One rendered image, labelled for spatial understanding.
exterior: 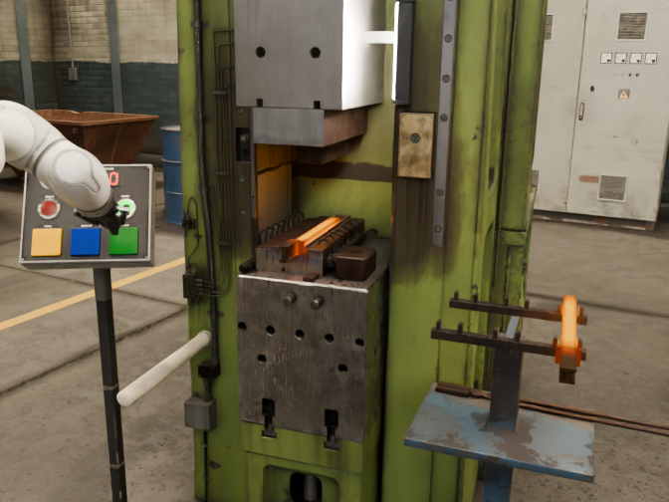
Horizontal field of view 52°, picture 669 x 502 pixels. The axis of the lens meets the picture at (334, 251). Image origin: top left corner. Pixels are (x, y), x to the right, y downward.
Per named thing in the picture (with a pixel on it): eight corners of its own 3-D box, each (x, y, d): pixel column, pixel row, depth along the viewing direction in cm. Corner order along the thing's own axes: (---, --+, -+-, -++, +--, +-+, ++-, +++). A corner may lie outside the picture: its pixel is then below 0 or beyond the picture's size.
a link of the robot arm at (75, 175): (124, 187, 148) (78, 151, 149) (110, 160, 133) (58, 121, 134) (90, 224, 145) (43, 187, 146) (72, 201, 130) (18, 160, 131)
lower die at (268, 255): (323, 277, 186) (323, 247, 184) (255, 270, 192) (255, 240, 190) (363, 241, 225) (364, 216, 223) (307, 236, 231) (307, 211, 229)
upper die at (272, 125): (324, 146, 177) (324, 110, 174) (253, 142, 183) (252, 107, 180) (366, 132, 215) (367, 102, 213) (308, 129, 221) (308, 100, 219)
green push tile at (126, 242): (137, 253, 183) (137, 226, 185) (109, 254, 183) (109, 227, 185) (138, 255, 185) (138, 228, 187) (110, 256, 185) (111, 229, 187)
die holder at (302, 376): (363, 443, 188) (367, 290, 176) (238, 420, 200) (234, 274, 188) (406, 363, 240) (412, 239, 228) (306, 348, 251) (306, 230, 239)
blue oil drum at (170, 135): (200, 228, 629) (196, 131, 605) (151, 221, 655) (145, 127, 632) (237, 216, 679) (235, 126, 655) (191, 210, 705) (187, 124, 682)
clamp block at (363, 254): (364, 282, 183) (365, 259, 181) (334, 279, 185) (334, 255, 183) (376, 270, 194) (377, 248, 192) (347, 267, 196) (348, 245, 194)
